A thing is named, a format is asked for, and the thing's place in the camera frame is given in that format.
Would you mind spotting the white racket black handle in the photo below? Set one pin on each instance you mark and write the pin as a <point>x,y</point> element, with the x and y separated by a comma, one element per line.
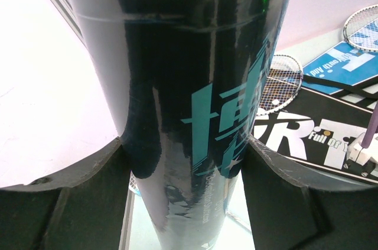
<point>283,83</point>

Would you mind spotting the blue racket bag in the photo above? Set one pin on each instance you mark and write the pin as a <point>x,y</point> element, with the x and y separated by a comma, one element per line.
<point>344,64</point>

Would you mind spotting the black shuttlecock tube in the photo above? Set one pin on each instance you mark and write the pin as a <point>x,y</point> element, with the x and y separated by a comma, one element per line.
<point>183,81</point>

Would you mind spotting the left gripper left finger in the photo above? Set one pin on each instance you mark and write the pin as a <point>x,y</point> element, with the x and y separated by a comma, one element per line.
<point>79,207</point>

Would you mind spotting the black racket bag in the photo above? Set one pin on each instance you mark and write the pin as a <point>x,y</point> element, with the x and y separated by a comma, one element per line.
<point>315,130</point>

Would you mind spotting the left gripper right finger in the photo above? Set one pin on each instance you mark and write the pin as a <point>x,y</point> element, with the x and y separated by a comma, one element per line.
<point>293,207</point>

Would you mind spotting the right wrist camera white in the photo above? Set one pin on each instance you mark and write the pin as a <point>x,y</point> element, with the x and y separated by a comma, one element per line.
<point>362,161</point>

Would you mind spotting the white racket on blue bag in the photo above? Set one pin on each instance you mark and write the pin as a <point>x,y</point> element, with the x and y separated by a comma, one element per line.
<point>360,29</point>

